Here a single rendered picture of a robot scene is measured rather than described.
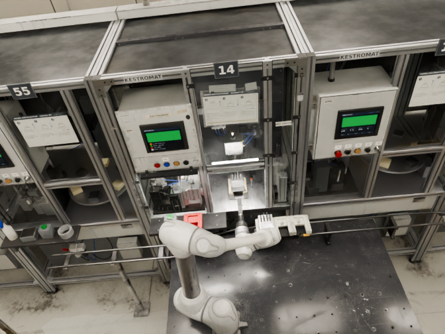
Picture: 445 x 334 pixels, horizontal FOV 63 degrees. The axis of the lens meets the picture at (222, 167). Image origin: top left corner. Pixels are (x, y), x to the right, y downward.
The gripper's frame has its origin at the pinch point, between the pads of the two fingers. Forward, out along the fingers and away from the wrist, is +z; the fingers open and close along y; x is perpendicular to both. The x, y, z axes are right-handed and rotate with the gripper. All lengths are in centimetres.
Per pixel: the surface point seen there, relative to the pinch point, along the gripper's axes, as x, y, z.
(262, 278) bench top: -11, -32, -38
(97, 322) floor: 127, -101, -28
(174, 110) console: 31, 80, 3
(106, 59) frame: 65, 102, 25
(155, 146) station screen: 45, 58, 0
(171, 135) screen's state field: 35, 65, 0
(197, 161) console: 23.2, 42.1, 1.7
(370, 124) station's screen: -78, 59, 1
